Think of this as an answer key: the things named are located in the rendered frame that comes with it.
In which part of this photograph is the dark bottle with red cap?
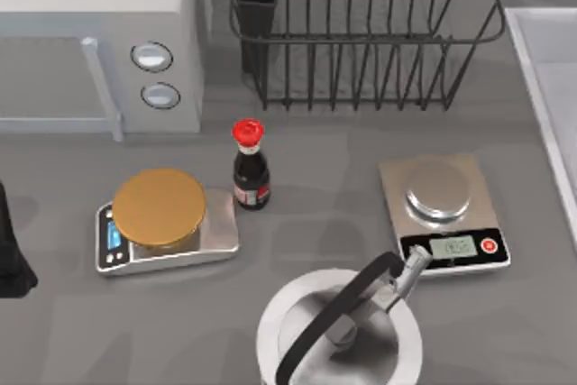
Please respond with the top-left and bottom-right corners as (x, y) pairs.
(231, 118), (272, 212)

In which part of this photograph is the scale with golden round plate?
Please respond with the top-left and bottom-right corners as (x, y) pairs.
(95, 168), (241, 278)

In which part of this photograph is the small microwave knob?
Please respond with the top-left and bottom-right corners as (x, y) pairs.
(140, 81), (182, 110)

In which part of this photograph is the scale with steel round plate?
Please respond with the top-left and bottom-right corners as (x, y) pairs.
(377, 152), (512, 278)

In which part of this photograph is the large microwave knob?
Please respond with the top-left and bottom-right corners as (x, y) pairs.
(130, 41), (175, 74)

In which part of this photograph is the pale microwave oven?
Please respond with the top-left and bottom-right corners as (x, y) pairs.
(0, 0), (214, 142)

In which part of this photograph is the black wire dish rack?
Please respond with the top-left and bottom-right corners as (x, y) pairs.
(228, 0), (507, 112)

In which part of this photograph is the steel kettle with black handle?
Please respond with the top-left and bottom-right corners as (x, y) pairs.
(256, 244), (430, 385)

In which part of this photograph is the microwave door handle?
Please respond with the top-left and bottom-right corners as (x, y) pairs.
(80, 36), (124, 142)

